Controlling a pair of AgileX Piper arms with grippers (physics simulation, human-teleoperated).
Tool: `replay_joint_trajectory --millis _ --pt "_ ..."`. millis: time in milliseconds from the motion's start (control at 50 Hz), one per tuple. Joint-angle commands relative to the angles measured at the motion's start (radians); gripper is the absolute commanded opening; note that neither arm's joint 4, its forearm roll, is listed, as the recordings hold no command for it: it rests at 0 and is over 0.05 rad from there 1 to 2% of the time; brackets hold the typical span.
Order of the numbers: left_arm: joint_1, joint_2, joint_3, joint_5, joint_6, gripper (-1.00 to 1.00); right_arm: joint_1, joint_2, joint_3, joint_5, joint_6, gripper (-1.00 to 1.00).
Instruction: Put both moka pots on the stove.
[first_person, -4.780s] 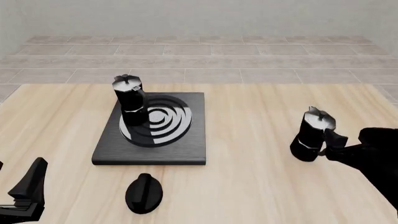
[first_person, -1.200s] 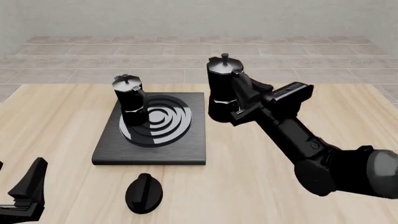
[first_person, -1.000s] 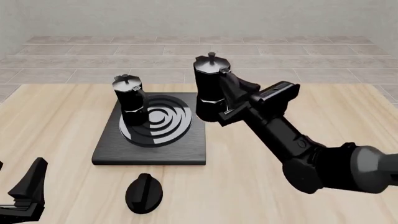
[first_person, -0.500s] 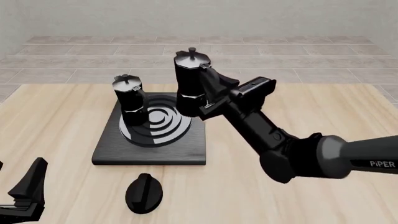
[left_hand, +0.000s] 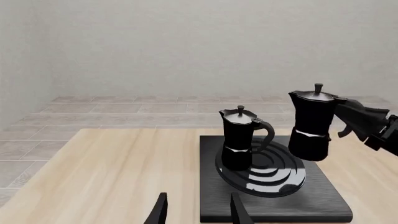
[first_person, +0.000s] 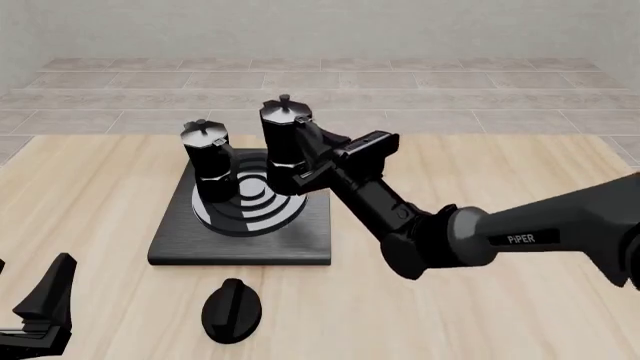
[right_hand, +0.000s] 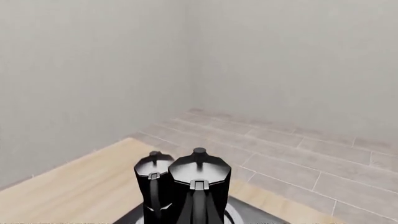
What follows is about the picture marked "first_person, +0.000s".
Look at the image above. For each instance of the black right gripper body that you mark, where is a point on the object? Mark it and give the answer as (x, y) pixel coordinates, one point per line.
(362, 165)

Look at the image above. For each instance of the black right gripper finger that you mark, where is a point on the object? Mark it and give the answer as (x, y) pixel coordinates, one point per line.
(312, 177)
(335, 141)

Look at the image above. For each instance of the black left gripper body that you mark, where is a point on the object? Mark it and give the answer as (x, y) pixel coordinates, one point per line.
(30, 339)

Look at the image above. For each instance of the black moka pot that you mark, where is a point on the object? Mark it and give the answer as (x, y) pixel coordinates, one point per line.
(282, 150)
(210, 157)

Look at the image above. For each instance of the right grey and black robot arm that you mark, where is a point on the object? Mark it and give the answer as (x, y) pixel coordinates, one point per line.
(550, 225)

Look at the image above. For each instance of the flat black stove plate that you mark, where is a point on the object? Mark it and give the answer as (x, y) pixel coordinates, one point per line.
(250, 245)

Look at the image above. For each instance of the round black stove knob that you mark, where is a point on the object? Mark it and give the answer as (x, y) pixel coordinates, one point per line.
(231, 313)

